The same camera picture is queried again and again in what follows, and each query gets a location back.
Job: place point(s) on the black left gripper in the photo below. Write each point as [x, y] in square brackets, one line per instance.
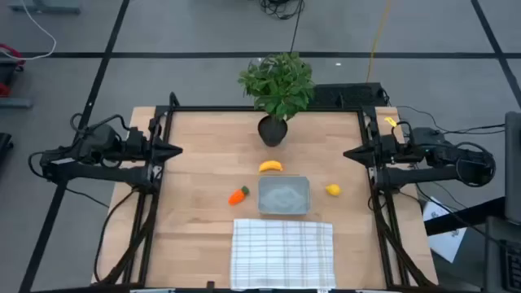
[136, 146]

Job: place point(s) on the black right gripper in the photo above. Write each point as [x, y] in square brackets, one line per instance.
[390, 152]

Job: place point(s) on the yellow toy lemon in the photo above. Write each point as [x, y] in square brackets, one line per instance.
[333, 190]

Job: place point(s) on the orange toy carrot green top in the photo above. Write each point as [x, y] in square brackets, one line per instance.
[236, 197]

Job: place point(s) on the yellow toy banana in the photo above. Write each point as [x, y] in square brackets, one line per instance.
[270, 166]

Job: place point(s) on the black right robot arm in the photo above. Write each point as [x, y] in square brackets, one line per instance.
[423, 176]

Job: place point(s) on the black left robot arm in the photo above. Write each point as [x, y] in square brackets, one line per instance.
[102, 173]

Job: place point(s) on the grey plastic tupperware container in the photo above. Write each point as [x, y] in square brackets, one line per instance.
[285, 195]

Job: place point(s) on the yellow tag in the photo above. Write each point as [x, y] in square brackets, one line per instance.
[390, 121]

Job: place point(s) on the black perforated box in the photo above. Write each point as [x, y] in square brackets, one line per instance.
[350, 95]

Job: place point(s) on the green potted plant black pot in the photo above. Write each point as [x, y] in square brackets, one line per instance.
[277, 85]

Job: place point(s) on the white paper sheet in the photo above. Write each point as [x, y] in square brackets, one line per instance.
[445, 244]

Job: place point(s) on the black beam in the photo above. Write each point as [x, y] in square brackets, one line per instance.
[468, 217]

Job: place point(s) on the white checked dish towel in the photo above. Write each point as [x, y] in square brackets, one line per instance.
[281, 252]

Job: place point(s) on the grey cabinet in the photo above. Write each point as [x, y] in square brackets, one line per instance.
[513, 163]

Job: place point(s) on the grey floor bar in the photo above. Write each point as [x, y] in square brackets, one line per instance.
[16, 102]

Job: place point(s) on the dark desk with keyboard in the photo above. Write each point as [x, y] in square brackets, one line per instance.
[494, 264]

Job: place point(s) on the red cart part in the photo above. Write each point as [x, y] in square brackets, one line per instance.
[12, 52]

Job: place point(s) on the grey furniture base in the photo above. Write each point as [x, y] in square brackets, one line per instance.
[45, 6]

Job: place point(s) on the black metal table frame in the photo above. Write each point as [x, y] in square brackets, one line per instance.
[203, 108]

